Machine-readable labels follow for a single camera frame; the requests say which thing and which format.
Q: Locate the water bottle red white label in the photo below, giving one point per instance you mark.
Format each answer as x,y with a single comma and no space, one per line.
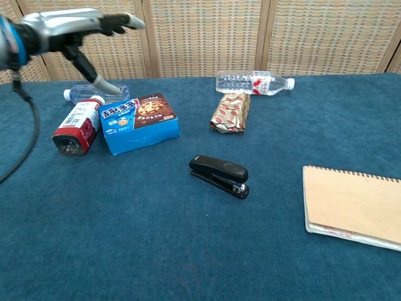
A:
238,82

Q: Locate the black stapler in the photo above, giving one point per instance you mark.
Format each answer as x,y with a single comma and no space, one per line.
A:
219,167

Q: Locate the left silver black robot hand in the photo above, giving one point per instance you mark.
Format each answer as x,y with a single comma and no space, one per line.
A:
62,29

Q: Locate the red juice bottle white cap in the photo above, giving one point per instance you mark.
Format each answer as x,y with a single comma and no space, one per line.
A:
78,125

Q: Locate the blue cookie box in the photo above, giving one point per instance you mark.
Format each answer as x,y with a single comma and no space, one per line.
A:
141,135

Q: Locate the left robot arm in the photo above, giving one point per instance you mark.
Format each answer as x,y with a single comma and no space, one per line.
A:
7,40

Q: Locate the clear unlabelled plastic bottle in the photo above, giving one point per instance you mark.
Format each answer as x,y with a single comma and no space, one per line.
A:
83,93

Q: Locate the gold red snack package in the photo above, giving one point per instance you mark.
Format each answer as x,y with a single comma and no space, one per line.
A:
230,113

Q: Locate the blue carpet table cover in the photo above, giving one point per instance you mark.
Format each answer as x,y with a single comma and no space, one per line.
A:
156,225

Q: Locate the tan spiral notebook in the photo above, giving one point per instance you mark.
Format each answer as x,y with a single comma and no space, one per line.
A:
354,203

